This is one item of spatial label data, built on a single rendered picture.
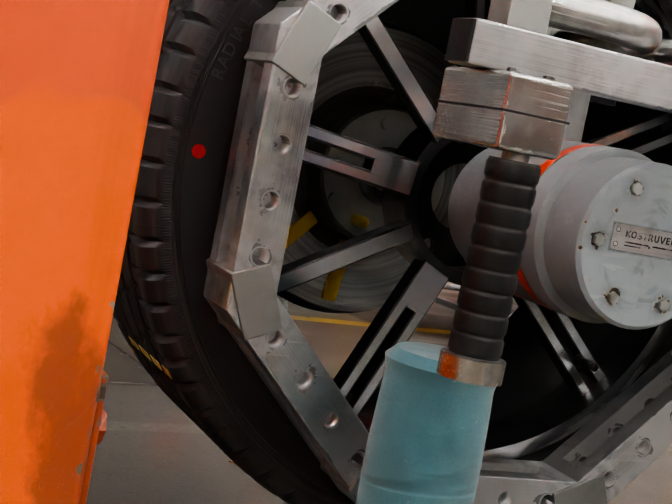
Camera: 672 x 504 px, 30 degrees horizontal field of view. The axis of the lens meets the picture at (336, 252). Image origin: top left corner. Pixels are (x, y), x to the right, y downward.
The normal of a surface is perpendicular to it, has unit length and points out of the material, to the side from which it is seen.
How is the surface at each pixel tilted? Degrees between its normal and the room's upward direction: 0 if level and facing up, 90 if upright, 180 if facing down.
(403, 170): 90
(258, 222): 90
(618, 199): 90
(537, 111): 90
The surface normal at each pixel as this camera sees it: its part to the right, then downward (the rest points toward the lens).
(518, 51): 0.40, 0.17
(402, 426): -0.54, -0.06
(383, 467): -0.72, -0.07
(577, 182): -0.64, -0.65
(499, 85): -0.90, -0.13
